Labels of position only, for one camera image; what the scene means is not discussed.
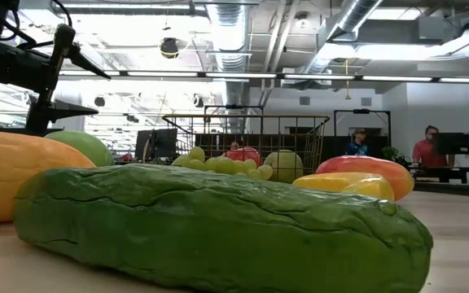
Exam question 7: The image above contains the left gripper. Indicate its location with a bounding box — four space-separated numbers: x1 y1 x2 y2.
0 23 112 134

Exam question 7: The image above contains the green pear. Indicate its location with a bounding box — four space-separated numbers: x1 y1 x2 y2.
45 129 115 168

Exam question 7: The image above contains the green cucumber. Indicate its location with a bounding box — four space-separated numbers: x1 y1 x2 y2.
13 163 434 293

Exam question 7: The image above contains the red-orange mango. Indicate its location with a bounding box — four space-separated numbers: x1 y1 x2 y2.
315 155 415 202

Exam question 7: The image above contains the black monitor on arm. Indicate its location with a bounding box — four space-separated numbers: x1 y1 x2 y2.
432 132 469 168

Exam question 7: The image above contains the black computer monitor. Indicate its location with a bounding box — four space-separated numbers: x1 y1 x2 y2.
135 128 178 162

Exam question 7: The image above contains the black round ceiling fixture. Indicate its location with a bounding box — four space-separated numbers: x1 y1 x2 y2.
160 37 180 59

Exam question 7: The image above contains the yellow-orange mango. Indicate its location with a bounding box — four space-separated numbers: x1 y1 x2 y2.
0 129 97 226

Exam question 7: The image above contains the green grape bunch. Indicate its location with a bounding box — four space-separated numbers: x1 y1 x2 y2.
171 146 274 181

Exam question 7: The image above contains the green apple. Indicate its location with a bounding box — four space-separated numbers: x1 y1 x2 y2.
263 149 305 184

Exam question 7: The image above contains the yellow banana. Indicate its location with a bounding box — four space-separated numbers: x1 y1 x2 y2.
291 171 396 202

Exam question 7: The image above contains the green office plant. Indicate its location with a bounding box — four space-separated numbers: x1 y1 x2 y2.
381 146 409 166

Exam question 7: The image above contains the black office desk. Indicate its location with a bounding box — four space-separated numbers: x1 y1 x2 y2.
407 164 469 184

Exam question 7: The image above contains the black metal station frame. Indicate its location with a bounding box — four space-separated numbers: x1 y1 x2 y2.
204 104 265 136
333 108 392 138

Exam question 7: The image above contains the silver ribbed ventilation duct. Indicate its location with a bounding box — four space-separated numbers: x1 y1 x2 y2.
205 2 254 107
303 0 384 74

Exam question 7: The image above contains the gold wire basket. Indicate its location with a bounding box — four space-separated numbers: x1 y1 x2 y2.
161 113 331 183

